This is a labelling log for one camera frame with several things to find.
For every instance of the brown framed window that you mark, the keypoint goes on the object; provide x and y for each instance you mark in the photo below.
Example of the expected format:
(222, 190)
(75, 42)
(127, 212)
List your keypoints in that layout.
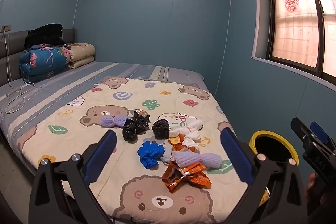
(294, 29)

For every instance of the wall socket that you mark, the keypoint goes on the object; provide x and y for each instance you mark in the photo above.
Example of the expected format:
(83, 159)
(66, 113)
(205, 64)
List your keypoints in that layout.
(5, 28)

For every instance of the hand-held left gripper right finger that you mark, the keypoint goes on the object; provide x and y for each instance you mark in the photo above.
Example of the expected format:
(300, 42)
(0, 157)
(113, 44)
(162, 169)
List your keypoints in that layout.
(236, 155)

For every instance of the bear print quilt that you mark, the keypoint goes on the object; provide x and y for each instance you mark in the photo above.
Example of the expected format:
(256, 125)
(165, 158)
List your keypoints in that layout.
(78, 98)

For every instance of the yellow rimmed black trash bin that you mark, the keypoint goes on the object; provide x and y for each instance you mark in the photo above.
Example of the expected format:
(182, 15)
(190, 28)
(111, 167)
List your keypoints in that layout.
(265, 134)

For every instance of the small torn orange wrapper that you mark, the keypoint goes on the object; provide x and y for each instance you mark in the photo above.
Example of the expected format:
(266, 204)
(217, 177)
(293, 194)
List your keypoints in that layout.
(176, 141)

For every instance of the beige folded pillow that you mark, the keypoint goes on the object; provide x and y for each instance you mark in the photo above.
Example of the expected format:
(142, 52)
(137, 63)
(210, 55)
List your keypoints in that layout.
(81, 53)

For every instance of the long purple foam net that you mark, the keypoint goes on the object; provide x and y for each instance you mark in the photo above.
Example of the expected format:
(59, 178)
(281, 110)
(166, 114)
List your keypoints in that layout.
(197, 158)

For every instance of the blue plastic bag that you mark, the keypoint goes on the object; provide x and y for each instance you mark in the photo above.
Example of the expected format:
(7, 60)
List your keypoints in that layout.
(149, 153)

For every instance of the grey striped bedsheet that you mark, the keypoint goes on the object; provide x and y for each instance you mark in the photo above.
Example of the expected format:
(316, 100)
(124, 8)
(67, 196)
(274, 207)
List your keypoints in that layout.
(65, 79)

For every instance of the pile of black clothes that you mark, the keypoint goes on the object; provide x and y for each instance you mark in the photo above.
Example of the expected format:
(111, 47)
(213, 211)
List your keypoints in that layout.
(44, 35)

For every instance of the folded blue floral quilt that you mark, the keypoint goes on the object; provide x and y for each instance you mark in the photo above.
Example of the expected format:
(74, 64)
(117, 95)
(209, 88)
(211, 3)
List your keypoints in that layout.
(44, 61)

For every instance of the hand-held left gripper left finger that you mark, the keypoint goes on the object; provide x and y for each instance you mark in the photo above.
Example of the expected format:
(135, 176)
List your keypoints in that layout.
(101, 155)

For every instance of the crumpled black plastic bag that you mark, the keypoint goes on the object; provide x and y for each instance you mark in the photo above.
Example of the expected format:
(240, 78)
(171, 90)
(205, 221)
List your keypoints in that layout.
(130, 130)
(160, 128)
(140, 121)

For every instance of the person's right hand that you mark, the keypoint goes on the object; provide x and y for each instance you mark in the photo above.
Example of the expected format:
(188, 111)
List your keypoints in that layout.
(312, 187)

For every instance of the large orange snack wrapper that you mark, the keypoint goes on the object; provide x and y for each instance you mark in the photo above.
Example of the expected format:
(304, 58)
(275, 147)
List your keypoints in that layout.
(183, 176)

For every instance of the short purple foam net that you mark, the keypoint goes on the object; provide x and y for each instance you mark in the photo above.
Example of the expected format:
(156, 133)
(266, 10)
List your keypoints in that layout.
(113, 121)

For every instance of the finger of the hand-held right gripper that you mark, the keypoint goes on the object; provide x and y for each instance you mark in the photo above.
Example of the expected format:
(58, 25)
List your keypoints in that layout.
(302, 133)
(319, 132)

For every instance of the red round window decal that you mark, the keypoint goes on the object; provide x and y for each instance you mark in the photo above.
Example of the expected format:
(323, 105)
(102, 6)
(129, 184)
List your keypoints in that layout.
(292, 2)

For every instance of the small printed snack wrapper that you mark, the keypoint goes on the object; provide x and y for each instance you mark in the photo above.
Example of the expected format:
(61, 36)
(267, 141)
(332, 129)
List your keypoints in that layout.
(141, 112)

